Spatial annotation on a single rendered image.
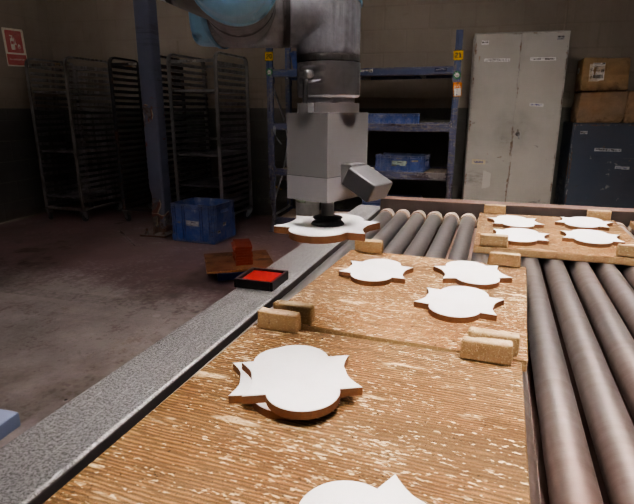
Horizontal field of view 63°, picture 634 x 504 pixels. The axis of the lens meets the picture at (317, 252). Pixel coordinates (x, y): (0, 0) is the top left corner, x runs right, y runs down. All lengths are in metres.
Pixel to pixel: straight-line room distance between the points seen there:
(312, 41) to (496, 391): 0.43
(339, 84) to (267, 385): 0.34
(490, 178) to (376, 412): 4.75
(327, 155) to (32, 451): 0.42
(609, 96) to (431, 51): 1.72
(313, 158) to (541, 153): 4.69
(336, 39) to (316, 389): 0.38
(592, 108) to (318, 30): 4.91
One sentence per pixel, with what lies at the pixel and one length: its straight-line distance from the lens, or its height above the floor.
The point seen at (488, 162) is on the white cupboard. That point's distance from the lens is 5.19.
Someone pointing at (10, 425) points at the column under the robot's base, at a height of 0.86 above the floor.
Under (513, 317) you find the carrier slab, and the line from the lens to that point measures 0.80.
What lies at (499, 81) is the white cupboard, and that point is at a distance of 5.18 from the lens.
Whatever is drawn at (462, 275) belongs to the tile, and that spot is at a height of 0.95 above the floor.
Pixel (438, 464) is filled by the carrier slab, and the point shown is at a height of 0.94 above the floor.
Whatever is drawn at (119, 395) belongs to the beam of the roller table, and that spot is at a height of 0.92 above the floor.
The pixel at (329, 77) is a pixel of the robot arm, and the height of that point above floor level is 1.26.
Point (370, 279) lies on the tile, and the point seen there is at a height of 0.95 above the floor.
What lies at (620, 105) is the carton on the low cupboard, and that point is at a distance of 5.50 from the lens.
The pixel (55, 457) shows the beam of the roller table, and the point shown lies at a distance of 0.56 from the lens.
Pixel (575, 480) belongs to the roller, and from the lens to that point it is 0.53.
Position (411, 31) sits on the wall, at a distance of 5.78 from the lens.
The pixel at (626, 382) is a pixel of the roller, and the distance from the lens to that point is 0.74.
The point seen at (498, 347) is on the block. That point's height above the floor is 0.96.
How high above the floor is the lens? 1.22
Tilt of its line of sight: 15 degrees down
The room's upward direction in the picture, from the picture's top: straight up
